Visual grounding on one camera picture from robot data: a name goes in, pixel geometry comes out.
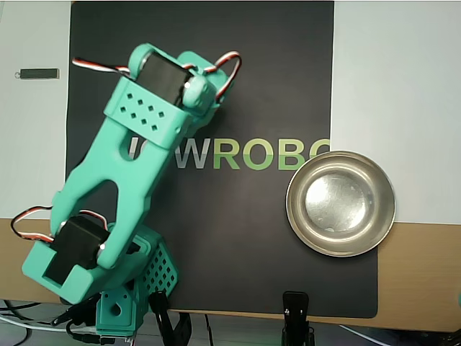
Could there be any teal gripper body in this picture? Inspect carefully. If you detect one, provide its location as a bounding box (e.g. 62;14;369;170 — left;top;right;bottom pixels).
185;102;221;128

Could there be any teal robot base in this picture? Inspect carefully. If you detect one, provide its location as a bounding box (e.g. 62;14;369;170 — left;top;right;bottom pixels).
95;223;180;340

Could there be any metal bowl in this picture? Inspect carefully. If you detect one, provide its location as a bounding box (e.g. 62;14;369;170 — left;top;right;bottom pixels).
285;150;397;259

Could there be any black WOWROBO mat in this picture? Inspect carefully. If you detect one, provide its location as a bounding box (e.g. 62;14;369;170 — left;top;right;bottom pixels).
59;0;379;320

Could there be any black USB stick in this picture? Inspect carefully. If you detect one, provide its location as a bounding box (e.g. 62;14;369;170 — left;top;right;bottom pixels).
14;67;61;81

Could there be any white paper sheet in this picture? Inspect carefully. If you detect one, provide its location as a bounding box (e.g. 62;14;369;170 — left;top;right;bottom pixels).
0;0;461;226

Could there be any black table clamp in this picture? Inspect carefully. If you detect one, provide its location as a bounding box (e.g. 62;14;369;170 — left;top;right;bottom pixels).
51;295;100;327
148;290;192;346

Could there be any black C clamp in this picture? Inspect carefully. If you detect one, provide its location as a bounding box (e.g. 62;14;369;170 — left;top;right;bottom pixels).
441;329;461;346

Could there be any red white black servo cable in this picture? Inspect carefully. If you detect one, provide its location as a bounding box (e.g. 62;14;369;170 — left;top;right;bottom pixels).
182;51;243;100
9;205;55;243
71;56;131;77

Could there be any black power plug cable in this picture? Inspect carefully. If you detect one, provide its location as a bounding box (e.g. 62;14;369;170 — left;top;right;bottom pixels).
66;321;112;344

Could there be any white cable with plug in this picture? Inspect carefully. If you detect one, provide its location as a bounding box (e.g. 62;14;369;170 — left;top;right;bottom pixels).
338;323;397;342

